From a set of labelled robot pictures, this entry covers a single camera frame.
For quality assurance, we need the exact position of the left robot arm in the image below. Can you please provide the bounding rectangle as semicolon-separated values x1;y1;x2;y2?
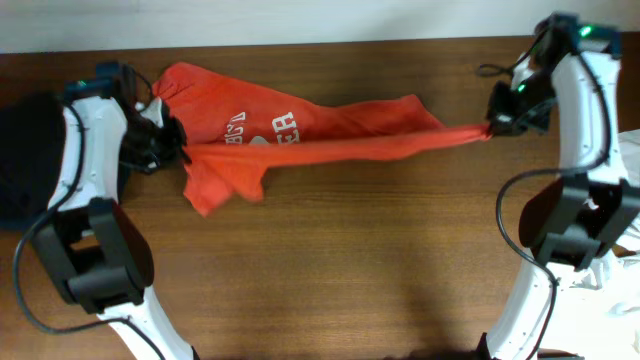
12;62;198;359

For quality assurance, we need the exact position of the white t-shirt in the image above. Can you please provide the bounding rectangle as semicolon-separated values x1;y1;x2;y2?
537;128;640;360

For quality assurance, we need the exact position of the folded dark navy garment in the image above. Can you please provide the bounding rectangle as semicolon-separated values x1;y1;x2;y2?
0;92;132;232

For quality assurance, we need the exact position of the red printed t-shirt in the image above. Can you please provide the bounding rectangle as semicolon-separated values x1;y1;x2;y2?
152;63;491;216

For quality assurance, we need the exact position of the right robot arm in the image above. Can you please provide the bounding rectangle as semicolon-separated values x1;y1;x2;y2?
474;12;639;359

